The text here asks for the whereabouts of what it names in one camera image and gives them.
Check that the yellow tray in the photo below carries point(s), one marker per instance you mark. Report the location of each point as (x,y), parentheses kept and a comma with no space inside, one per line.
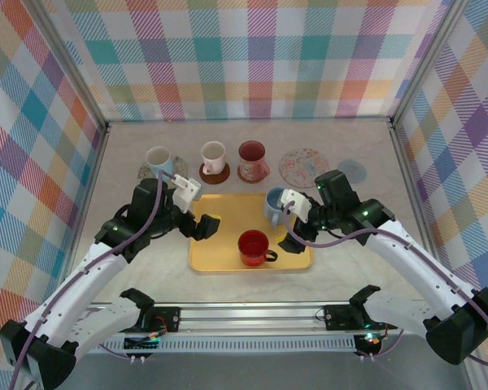
(219,256)

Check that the green floral coaster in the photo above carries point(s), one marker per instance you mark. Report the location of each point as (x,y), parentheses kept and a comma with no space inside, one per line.
(182,165)

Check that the pink doodle coaster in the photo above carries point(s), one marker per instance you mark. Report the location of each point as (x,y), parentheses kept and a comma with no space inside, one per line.
(303,166)

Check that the dark brown coaster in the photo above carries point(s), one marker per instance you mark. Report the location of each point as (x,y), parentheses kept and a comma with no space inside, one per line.
(219,178)

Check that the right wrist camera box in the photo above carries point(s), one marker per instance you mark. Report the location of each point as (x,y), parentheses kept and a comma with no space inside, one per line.
(294,203)

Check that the aluminium side rail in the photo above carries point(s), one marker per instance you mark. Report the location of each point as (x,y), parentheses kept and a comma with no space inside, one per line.
(102,140)
(395,140)

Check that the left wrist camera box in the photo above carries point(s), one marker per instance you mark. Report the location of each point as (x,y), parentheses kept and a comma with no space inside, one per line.
(186,193)

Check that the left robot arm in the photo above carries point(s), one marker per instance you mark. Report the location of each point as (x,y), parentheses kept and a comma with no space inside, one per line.
(77,292)

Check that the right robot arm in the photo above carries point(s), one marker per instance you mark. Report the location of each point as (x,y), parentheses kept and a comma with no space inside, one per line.
(415,264)

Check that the black controller board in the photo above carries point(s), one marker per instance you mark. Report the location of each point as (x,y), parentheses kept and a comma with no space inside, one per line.
(370,343)
(140,344)

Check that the pale pink cup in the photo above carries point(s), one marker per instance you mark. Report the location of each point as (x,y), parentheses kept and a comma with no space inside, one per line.
(212,156)

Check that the tan cork coaster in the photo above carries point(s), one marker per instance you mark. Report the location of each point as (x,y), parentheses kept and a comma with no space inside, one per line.
(241,174)

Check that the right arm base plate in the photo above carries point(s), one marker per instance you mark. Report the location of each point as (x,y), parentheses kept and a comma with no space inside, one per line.
(337,317)

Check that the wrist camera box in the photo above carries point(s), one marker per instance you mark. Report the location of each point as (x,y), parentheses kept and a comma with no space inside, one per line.
(186,193)
(294,203)

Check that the blue mug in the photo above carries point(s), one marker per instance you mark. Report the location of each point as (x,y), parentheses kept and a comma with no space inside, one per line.
(271,203)

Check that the pink floral mug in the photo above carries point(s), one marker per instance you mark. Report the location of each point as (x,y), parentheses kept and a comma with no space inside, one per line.
(252,160)

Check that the blue-grey coaster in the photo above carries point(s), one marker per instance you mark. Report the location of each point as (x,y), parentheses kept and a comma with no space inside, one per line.
(351,169)

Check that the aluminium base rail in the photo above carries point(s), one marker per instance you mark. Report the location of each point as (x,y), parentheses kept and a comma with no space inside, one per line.
(248,315)

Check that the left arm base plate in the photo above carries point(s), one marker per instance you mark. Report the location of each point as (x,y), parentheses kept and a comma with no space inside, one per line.
(168,319)

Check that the aluminium rear bar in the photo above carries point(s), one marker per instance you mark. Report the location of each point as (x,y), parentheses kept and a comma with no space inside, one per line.
(248,120)

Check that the aluminium corner post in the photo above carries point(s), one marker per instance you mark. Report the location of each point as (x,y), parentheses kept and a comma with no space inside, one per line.
(425,61)
(77,73)

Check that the light blue cup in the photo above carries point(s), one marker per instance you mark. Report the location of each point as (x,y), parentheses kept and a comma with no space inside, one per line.
(159,160)

